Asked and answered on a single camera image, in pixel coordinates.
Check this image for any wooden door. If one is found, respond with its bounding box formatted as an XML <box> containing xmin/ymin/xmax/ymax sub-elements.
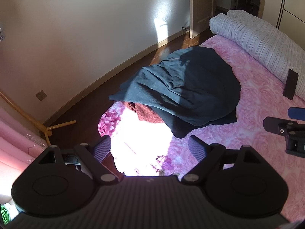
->
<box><xmin>189</xmin><ymin>0</ymin><xmax>215</xmax><ymax>39</ymax></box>

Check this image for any maroon knitted garment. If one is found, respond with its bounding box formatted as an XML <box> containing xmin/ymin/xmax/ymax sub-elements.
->
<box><xmin>123</xmin><ymin>101</ymin><xmax>165</xmax><ymax>125</ymax></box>

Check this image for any wooden coat stand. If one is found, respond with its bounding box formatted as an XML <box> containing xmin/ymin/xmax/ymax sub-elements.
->
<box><xmin>0</xmin><ymin>89</ymin><xmax>77</xmax><ymax>146</ymax></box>

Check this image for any pink curtain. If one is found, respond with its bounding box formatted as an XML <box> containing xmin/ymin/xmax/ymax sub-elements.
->
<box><xmin>0</xmin><ymin>105</ymin><xmax>48</xmax><ymax>203</ymax></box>

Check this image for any pink floral blanket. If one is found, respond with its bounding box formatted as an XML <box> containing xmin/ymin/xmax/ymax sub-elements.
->
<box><xmin>98</xmin><ymin>35</ymin><xmax>305</xmax><ymax>222</ymax></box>

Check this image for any cream wardrobe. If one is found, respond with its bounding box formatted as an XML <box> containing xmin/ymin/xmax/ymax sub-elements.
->
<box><xmin>258</xmin><ymin>0</ymin><xmax>305</xmax><ymax>46</ymax></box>

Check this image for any green cloth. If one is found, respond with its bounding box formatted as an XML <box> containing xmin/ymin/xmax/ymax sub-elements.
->
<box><xmin>1</xmin><ymin>205</ymin><xmax>11</xmax><ymax>224</ymax></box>

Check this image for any black phone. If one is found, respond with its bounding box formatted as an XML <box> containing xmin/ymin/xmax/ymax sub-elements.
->
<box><xmin>283</xmin><ymin>69</ymin><xmax>299</xmax><ymax>100</ymax></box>

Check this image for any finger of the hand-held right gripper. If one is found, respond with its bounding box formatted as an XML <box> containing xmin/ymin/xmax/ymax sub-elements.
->
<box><xmin>263</xmin><ymin>116</ymin><xmax>298</xmax><ymax>137</ymax></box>
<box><xmin>287</xmin><ymin>106</ymin><xmax>305</xmax><ymax>120</ymax></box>

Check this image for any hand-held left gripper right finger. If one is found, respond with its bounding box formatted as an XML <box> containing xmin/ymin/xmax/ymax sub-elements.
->
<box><xmin>181</xmin><ymin>135</ymin><xmax>261</xmax><ymax>185</ymax></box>

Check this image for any pale striped quilt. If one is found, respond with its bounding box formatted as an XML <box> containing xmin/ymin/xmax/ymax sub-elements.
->
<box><xmin>209</xmin><ymin>10</ymin><xmax>305</xmax><ymax>98</ymax></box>

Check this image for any dark teal long-sleeved shirt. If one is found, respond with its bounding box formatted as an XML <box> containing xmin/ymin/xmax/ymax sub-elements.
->
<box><xmin>108</xmin><ymin>46</ymin><xmax>241</xmax><ymax>139</ymax></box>

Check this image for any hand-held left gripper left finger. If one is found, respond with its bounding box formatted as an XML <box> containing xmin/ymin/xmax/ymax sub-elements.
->
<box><xmin>36</xmin><ymin>135</ymin><xmax>124</xmax><ymax>185</ymax></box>

